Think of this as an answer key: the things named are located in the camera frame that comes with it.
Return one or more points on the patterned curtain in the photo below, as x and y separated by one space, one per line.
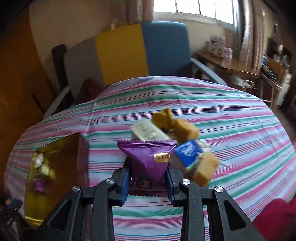
252 34
138 11

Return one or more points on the white carton box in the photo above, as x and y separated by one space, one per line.
216 45

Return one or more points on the clear snack packet yellow label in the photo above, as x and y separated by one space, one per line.
145 131

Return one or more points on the wooden wardrobe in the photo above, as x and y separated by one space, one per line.
18 81

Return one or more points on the wooden chair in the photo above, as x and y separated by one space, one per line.
274 74

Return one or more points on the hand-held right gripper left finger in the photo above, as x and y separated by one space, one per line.
126 184

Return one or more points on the small white item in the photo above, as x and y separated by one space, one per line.
39 159

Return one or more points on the wooden desk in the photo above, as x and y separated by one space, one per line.
231 63

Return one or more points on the blue snack packet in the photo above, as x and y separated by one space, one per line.
187 151

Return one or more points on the small cream box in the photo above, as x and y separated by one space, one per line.
45 172

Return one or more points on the white plastic bag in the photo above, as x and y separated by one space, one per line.
238 81

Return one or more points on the dark red cushion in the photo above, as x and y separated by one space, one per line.
91 89

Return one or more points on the yellow sponge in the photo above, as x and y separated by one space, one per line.
205 170

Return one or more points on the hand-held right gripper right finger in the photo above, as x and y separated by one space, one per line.
170 185

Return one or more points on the window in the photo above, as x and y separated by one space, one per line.
196 9

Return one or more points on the striped bed sheet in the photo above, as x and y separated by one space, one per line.
231 127

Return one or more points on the yellow sock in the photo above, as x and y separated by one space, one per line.
182 127

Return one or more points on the purple snack packet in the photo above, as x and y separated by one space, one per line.
148 162

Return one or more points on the small purple packet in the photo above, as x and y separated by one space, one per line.
39 185

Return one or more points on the grey yellow blue armchair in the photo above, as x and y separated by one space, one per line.
120 53

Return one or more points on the red cloth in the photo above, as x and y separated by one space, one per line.
277 220

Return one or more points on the pink cup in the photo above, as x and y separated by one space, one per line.
227 52

